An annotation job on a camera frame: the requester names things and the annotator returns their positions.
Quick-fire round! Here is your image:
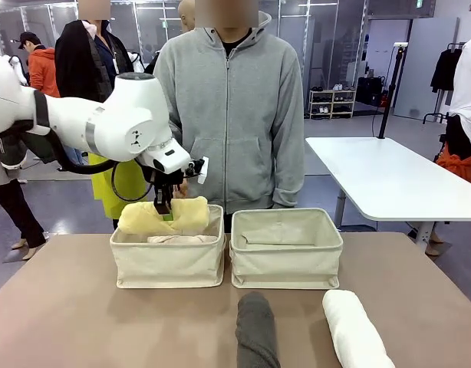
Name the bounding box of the large white table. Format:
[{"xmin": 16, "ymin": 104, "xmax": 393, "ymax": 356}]
[{"xmin": 305, "ymin": 136, "xmax": 471, "ymax": 246}]

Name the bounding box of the black equipment case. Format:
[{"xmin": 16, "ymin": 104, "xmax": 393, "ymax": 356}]
[{"xmin": 356, "ymin": 75, "xmax": 386, "ymax": 107}]

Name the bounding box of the person in grey hoodie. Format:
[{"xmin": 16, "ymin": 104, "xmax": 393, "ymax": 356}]
[{"xmin": 153, "ymin": 0, "xmax": 306, "ymax": 215}]

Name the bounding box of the black clothes rack with garment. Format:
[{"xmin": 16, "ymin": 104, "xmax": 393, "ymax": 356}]
[{"xmin": 423, "ymin": 42, "xmax": 466, "ymax": 126}]

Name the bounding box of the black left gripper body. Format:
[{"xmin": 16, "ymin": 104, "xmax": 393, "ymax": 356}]
[{"xmin": 143, "ymin": 170, "xmax": 185, "ymax": 206}]

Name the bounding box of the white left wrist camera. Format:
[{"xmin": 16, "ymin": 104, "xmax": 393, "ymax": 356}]
[{"xmin": 183, "ymin": 156, "xmax": 210, "ymax": 186}]

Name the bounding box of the grey hoodie right forearm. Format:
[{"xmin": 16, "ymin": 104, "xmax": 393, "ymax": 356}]
[{"xmin": 164, "ymin": 120, "xmax": 185, "ymax": 154}]

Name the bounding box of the person in dark green jacket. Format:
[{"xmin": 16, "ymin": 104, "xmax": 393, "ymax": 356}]
[{"xmin": 0, "ymin": 133, "xmax": 49, "ymax": 262}]

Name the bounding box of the man in orange jacket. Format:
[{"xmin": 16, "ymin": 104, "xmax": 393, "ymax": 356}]
[{"xmin": 18, "ymin": 31, "xmax": 62, "ymax": 99}]

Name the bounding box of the black tripod pole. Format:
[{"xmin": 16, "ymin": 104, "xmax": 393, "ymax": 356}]
[{"xmin": 377, "ymin": 42, "xmax": 409, "ymax": 140}]

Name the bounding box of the white towel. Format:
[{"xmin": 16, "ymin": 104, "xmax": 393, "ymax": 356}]
[{"xmin": 321, "ymin": 289, "xmax": 397, "ymax": 368}]

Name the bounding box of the grey rolled towel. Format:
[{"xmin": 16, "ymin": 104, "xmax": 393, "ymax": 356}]
[{"xmin": 235, "ymin": 291, "xmax": 282, "ymax": 368}]

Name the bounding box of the black left arm hose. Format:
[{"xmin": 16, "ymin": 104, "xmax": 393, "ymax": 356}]
[{"xmin": 0, "ymin": 90, "xmax": 118, "ymax": 176}]

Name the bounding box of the pink towel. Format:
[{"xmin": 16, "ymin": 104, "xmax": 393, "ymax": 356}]
[{"xmin": 147, "ymin": 234, "xmax": 218, "ymax": 245}]

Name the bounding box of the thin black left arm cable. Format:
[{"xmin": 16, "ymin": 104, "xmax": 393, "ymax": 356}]
[{"xmin": 110, "ymin": 163, "xmax": 154, "ymax": 203}]

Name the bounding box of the cream fabric basket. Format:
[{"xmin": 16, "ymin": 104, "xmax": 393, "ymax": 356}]
[
  {"xmin": 229, "ymin": 208, "xmax": 344, "ymax": 289},
  {"xmin": 109, "ymin": 203, "xmax": 226, "ymax": 289}
]

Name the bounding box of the yellow towel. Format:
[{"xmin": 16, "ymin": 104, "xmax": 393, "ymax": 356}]
[{"xmin": 118, "ymin": 195, "xmax": 210, "ymax": 234}]

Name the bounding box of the wooden shoe rack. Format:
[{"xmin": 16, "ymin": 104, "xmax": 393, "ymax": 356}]
[{"xmin": 308, "ymin": 88, "xmax": 357, "ymax": 119}]

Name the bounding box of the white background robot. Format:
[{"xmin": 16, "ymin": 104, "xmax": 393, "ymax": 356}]
[{"xmin": 1, "ymin": 54, "xmax": 30, "ymax": 87}]

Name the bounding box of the person in white jacket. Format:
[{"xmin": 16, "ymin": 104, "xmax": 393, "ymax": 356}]
[{"xmin": 427, "ymin": 30, "xmax": 471, "ymax": 257}]

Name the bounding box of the woman in yellow skirt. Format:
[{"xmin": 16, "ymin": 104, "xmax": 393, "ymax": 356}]
[{"xmin": 54, "ymin": 0, "xmax": 156, "ymax": 231}]

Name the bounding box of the grey hoodie left forearm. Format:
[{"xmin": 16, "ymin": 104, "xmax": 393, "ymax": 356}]
[{"xmin": 272, "ymin": 126, "xmax": 306, "ymax": 210}]

